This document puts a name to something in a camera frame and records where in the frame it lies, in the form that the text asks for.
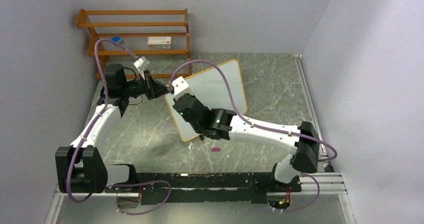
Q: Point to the orange wooden shelf rack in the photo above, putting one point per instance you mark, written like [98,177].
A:
[135,26]

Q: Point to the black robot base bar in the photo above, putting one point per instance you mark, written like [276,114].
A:
[253,187]

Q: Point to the blue whiteboard eraser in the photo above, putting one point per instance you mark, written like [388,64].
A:
[118,40]

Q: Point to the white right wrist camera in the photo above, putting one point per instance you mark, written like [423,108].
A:
[181,87]

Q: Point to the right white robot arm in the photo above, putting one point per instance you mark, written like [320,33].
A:
[301,142]

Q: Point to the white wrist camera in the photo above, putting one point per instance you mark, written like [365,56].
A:
[181,87]
[141,65]

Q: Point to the yellow-framed whiteboard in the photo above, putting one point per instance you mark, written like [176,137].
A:
[209,87]

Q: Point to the white red box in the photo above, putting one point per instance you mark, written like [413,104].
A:
[159,42]

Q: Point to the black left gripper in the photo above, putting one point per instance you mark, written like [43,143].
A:
[153,88]

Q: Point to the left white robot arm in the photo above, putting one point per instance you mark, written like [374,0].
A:
[80,167]

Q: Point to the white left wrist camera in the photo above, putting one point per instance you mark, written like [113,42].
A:
[141,65]

